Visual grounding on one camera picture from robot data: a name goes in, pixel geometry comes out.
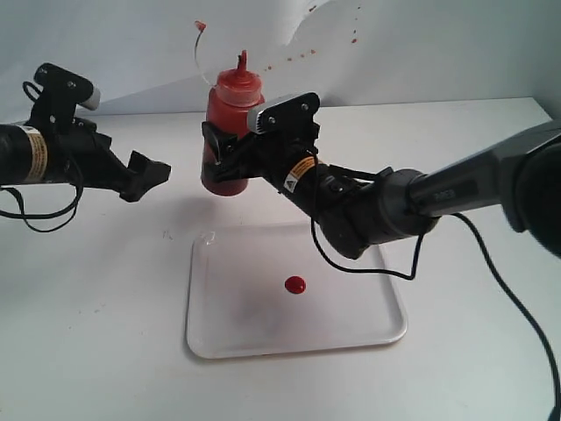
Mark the white paper backdrop sheet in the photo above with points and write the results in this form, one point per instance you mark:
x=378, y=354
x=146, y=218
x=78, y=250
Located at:
x=125, y=47

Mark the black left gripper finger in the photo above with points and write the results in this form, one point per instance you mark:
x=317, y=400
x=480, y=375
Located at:
x=141, y=175

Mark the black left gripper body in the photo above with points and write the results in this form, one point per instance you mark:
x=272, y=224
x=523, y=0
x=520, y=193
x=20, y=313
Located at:
x=84, y=150

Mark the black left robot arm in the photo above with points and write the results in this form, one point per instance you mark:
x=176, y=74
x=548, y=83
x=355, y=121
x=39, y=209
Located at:
x=24, y=155

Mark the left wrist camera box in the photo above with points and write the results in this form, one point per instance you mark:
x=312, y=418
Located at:
x=55, y=93

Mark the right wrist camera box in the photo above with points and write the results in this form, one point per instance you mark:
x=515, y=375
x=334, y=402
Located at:
x=283, y=112

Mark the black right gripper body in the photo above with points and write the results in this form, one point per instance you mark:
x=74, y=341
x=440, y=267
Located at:
x=283, y=158

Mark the red ketchup blob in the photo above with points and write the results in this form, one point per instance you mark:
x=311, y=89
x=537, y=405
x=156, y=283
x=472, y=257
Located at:
x=295, y=285

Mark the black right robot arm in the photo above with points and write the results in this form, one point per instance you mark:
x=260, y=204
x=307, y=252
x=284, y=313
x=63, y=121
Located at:
x=355, y=210

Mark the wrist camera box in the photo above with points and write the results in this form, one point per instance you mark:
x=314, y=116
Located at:
x=55, y=93
x=283, y=112

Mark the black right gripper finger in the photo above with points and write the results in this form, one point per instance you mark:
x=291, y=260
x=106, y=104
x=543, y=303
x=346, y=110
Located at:
x=219, y=147
x=219, y=172

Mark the red ketchup squeeze bottle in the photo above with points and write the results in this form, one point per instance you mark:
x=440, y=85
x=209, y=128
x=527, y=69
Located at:
x=234, y=92

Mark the white rectangular plastic tray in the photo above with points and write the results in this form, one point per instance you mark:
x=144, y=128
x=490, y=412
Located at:
x=238, y=305

